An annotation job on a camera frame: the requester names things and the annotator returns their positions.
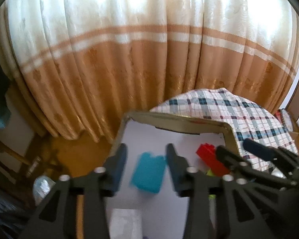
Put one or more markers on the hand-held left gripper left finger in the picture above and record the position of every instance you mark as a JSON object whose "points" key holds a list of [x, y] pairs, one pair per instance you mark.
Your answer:
{"points": [[119, 164]]}

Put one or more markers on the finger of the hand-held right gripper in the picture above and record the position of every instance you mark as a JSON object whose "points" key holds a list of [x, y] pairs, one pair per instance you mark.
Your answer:
{"points": [[233, 160], [261, 150]]}

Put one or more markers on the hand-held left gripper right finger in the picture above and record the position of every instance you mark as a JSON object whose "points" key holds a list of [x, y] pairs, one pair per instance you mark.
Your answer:
{"points": [[172, 164]]}

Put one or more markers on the red plastic block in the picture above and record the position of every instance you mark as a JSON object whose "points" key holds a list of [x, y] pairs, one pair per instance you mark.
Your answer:
{"points": [[209, 158]]}

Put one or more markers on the teal case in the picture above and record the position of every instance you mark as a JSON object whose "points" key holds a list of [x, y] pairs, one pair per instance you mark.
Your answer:
{"points": [[148, 173]]}

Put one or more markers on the metal tin box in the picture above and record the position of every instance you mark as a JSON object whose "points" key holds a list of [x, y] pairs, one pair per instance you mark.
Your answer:
{"points": [[144, 134]]}

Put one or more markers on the white power adapter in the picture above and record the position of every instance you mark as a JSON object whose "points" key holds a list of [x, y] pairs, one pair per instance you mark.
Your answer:
{"points": [[125, 222]]}

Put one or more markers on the yellow-green small object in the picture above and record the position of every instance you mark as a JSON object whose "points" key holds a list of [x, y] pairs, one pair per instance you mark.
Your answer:
{"points": [[210, 173]]}

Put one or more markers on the plaid cloth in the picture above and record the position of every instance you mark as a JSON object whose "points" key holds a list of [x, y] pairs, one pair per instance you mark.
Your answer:
{"points": [[226, 107]]}

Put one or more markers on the crumpled plastic bag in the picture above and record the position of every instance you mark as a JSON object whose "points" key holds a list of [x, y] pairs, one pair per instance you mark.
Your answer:
{"points": [[42, 188]]}

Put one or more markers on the wooden chair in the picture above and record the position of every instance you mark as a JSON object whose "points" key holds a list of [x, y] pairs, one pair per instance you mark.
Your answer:
{"points": [[12, 154]]}

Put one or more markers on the cream and orange curtain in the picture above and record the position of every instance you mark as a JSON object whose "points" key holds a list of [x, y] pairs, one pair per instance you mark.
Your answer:
{"points": [[139, 54]]}

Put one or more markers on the blue-grey fabric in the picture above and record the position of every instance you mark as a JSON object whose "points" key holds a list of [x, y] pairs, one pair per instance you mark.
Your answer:
{"points": [[5, 214]]}

